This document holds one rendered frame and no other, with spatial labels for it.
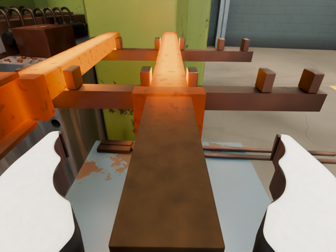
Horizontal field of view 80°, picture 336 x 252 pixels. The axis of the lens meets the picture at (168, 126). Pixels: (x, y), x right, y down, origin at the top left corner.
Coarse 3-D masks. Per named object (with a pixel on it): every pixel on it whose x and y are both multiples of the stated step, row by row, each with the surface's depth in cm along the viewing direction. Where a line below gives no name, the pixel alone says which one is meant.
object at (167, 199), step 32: (160, 64) 20; (160, 96) 12; (192, 96) 12; (160, 128) 9; (192, 128) 9; (160, 160) 7; (192, 160) 7; (128, 192) 6; (160, 192) 6; (192, 192) 6; (128, 224) 5; (160, 224) 5; (192, 224) 5
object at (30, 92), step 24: (72, 48) 27; (96, 48) 29; (0, 72) 14; (24, 72) 18; (48, 72) 18; (0, 96) 14; (24, 96) 15; (48, 96) 16; (0, 120) 14; (24, 120) 16; (0, 144) 13
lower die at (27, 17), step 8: (0, 16) 53; (16, 16) 58; (24, 16) 60; (40, 16) 66; (48, 16) 66; (56, 16) 67; (64, 16) 71; (72, 16) 75; (80, 16) 80; (0, 24) 48; (16, 24) 53; (32, 24) 58; (0, 32) 49; (80, 32) 81; (0, 40) 49; (0, 48) 50; (8, 48) 51; (16, 48) 53
